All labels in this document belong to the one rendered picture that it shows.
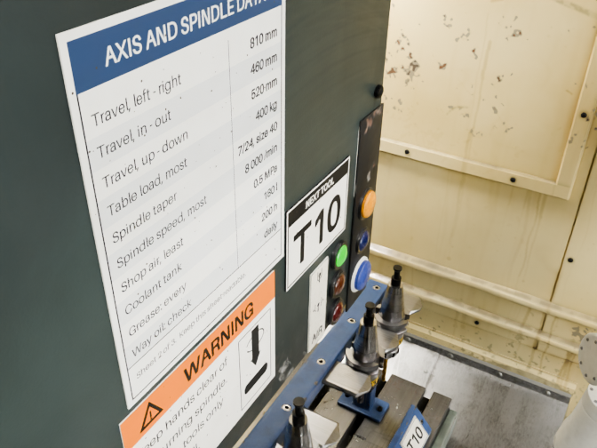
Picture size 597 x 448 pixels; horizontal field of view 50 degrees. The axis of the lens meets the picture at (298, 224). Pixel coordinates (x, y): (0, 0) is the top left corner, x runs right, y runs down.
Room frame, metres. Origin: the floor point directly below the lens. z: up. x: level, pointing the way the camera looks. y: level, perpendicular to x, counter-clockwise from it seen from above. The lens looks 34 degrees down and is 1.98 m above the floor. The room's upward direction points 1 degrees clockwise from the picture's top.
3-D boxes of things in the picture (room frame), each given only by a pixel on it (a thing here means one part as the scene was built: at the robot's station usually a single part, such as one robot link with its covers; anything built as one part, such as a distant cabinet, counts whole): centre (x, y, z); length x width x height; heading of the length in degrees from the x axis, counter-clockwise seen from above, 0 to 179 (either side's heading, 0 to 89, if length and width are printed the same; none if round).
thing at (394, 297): (0.85, -0.17, 1.26); 0.04 x 0.04 x 0.07
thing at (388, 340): (0.80, -0.14, 1.21); 0.07 x 0.05 x 0.01; 61
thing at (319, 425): (0.61, -0.03, 1.21); 0.07 x 0.05 x 0.01; 61
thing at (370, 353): (0.76, -0.11, 1.26); 0.04 x 0.04 x 0.07
